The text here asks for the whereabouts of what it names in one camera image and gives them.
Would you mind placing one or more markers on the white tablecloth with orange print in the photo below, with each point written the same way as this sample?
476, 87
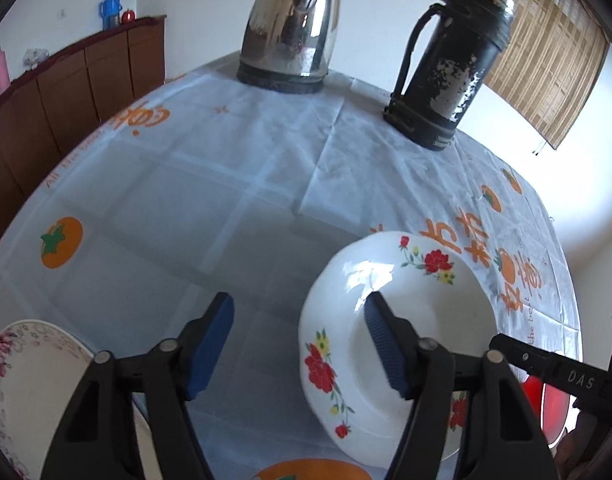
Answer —
210, 185

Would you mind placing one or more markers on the stainless steel electric kettle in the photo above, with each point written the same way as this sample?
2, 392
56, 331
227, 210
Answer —
291, 25

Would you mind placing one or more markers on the white plate with red flowers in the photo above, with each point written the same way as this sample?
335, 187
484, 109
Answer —
436, 305

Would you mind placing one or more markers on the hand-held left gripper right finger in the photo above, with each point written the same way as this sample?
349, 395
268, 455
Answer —
385, 350

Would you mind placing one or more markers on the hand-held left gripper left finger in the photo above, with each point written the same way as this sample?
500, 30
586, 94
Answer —
211, 350

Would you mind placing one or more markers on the brown wooden cabinet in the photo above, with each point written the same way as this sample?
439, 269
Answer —
60, 100

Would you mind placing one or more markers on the small red object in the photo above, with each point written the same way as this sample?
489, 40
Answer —
128, 16

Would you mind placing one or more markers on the red plastic stool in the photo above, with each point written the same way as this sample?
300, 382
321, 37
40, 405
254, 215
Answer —
553, 410

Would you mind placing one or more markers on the white plate with pink flowers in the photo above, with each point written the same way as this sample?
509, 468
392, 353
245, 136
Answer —
30, 385

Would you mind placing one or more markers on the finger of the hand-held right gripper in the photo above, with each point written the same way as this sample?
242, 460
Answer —
551, 372

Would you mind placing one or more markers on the pink bottle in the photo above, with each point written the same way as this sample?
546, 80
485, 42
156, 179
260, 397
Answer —
0, 70

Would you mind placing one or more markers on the bamboo window blind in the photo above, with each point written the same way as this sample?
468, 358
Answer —
551, 50

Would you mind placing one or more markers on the blue water bottle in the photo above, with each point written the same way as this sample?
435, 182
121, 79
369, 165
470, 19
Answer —
110, 10

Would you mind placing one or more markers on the crumpled light cloth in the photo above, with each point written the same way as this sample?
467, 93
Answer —
34, 57

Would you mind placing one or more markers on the worn black thermos flask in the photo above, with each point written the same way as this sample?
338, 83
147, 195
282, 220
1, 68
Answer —
451, 60

